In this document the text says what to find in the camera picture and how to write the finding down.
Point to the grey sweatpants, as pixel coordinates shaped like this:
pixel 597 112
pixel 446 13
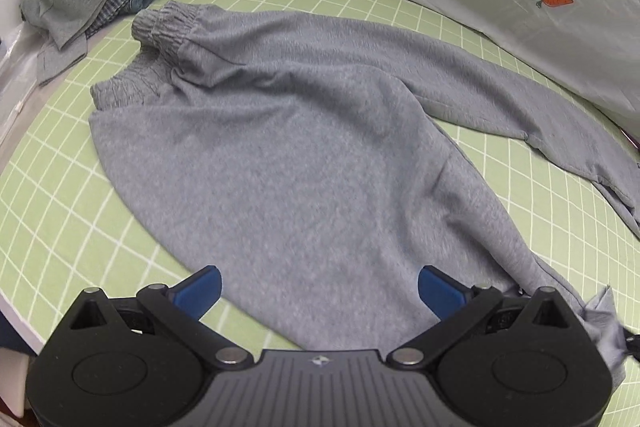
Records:
pixel 304 156

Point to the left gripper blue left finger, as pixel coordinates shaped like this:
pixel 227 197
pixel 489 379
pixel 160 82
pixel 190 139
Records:
pixel 177 311

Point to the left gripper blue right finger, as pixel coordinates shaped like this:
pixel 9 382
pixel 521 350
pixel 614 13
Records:
pixel 460 310

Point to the green grid mat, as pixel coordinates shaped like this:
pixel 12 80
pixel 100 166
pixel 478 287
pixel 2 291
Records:
pixel 63 228

